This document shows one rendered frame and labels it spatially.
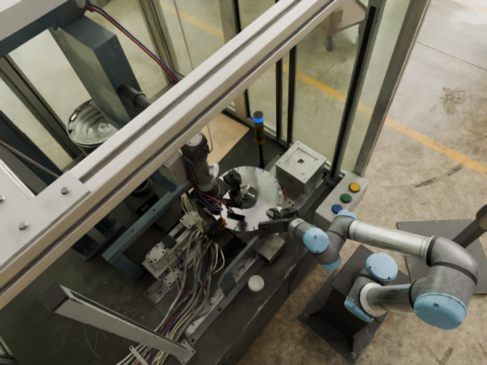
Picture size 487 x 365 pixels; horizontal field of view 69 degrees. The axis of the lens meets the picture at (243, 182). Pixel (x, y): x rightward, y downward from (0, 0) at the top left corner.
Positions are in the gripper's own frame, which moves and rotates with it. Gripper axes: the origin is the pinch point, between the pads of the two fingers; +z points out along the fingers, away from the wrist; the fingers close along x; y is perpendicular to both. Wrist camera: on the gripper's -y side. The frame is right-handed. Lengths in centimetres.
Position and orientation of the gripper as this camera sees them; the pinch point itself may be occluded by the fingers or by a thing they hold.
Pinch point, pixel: (266, 213)
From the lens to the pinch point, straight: 149.0
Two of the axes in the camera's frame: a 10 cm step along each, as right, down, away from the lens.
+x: -1.5, -9.4, -3.0
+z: -3.9, -2.2, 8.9
